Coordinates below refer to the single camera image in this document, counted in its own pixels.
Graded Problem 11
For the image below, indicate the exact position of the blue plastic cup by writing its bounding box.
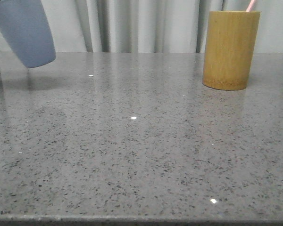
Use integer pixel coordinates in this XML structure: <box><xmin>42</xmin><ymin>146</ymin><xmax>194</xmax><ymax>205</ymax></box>
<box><xmin>0</xmin><ymin>0</ymin><xmax>56</xmax><ymax>68</ymax></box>

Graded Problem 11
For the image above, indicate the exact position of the bamboo chopstick holder cup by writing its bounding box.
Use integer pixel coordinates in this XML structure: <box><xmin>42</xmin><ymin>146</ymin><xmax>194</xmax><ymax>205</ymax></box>
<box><xmin>202</xmin><ymin>11</ymin><xmax>260</xmax><ymax>90</ymax></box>

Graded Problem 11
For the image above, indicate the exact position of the grey pleated curtain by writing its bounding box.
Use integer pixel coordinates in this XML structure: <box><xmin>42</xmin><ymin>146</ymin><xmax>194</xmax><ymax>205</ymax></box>
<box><xmin>0</xmin><ymin>0</ymin><xmax>283</xmax><ymax>54</ymax></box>

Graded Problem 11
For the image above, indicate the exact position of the pink chopstick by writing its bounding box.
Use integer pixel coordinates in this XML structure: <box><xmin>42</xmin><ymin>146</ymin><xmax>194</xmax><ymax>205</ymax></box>
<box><xmin>246</xmin><ymin>0</ymin><xmax>256</xmax><ymax>12</ymax></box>

